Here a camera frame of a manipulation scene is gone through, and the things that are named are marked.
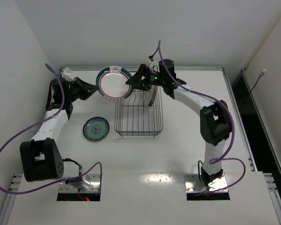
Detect grey wire dish rack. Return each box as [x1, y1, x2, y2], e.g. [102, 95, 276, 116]
[114, 87, 163, 137]

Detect black cable white plug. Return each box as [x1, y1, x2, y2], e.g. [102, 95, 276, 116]
[239, 68, 267, 111]

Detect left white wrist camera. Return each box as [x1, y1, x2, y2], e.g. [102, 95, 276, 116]
[60, 67, 74, 82]

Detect green red rimmed plate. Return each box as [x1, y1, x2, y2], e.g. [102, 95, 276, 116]
[96, 66, 133, 101]
[148, 86, 158, 107]

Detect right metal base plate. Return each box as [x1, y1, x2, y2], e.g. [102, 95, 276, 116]
[184, 173, 229, 194]

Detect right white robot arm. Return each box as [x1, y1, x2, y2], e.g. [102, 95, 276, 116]
[126, 59, 232, 186]

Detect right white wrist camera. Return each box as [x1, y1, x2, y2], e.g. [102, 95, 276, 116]
[149, 60, 159, 73]

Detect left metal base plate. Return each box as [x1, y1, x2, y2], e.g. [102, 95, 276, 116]
[59, 174, 101, 194]

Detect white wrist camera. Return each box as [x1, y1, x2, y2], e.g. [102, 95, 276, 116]
[60, 67, 74, 82]
[149, 60, 159, 73]

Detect purple cable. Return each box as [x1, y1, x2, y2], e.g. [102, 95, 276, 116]
[0, 63, 103, 195]
[156, 40, 246, 196]

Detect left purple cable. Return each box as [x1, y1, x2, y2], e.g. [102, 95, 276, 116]
[0, 63, 103, 195]

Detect blue floral green plate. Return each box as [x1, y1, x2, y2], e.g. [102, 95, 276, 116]
[82, 117, 110, 142]

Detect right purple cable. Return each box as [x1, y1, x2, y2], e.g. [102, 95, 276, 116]
[156, 40, 246, 196]

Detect white plate grey rim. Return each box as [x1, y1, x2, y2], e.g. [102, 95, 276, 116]
[143, 88, 153, 107]

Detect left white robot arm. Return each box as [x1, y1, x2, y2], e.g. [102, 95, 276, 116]
[20, 77, 99, 182]

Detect aluminium table frame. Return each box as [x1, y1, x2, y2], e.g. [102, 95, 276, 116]
[0, 66, 281, 225]

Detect metal base plate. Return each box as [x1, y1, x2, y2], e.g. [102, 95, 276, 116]
[59, 174, 101, 194]
[184, 173, 229, 194]

